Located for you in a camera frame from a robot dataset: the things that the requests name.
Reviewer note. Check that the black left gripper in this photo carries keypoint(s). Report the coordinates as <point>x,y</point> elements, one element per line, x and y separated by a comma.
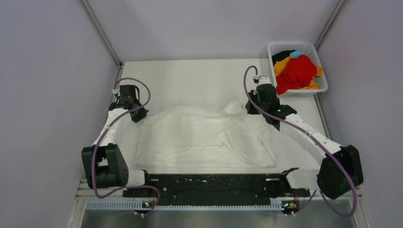
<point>142,115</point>

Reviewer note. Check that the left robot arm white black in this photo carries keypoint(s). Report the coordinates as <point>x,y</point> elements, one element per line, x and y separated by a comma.
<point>109,161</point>

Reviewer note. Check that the right aluminium frame post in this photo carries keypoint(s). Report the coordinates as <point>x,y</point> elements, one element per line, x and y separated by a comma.
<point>332,18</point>

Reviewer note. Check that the aluminium frame post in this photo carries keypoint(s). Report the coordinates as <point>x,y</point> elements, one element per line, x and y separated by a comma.
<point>100,32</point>
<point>332,18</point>

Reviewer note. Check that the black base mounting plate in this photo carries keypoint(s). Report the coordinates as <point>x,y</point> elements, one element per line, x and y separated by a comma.
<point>216,189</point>

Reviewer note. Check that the red t shirt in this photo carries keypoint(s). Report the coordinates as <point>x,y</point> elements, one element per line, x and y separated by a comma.
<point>297,74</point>

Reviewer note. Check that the light blue t shirt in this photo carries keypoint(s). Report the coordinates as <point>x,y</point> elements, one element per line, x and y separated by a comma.
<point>295,54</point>

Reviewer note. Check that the white t shirt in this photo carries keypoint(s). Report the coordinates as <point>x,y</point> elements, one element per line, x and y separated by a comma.
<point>195,137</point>

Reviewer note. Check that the white plastic basket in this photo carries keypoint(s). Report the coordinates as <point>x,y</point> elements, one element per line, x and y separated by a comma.
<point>303,75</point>

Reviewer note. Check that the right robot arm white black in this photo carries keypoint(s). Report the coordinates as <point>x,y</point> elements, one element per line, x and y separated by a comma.
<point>340,169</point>

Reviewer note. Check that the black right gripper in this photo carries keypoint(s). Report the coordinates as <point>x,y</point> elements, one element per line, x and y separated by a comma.
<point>253,94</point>

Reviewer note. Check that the left aluminium frame post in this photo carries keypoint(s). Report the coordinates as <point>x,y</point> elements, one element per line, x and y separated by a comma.
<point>100,32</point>

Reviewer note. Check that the white slotted cable duct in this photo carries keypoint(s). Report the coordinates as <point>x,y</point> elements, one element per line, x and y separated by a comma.
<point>143,205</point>

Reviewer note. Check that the black t shirt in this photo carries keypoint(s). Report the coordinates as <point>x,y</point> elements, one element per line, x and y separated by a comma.
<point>281,56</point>

